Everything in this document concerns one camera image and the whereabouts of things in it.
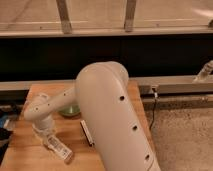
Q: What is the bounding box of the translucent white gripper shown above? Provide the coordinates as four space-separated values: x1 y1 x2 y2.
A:
33 127 55 145

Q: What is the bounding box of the white lotion bottle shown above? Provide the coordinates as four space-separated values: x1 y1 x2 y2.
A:
45 135 73 164

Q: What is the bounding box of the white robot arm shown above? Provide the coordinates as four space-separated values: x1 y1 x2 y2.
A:
24 61 161 171

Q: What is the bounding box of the green ceramic bowl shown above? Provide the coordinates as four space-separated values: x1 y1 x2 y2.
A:
59 105 80 117

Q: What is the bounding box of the dark clutter at left edge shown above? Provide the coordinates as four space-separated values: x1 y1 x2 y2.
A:
0 108 12 164

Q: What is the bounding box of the white object at right ledge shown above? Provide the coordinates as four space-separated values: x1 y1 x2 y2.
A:
194 60 213 83

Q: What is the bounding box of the black cable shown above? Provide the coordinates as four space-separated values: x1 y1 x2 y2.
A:
148 87 159 131

